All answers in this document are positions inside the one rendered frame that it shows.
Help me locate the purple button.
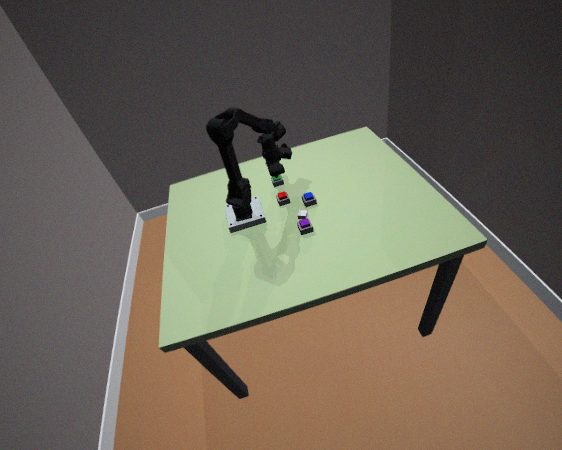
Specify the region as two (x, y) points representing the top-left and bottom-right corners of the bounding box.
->
(297, 218), (314, 235)

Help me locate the green button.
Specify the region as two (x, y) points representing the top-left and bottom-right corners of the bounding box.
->
(271, 174), (284, 187)

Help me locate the red button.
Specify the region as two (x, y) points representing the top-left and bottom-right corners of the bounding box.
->
(276, 191), (290, 206)

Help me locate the blue button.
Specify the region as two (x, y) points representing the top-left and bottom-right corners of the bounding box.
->
(302, 192), (317, 207)

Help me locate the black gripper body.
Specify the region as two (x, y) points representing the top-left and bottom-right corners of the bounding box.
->
(262, 147), (285, 177)

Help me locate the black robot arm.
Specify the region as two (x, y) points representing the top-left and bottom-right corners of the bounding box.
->
(206, 107), (292, 222)

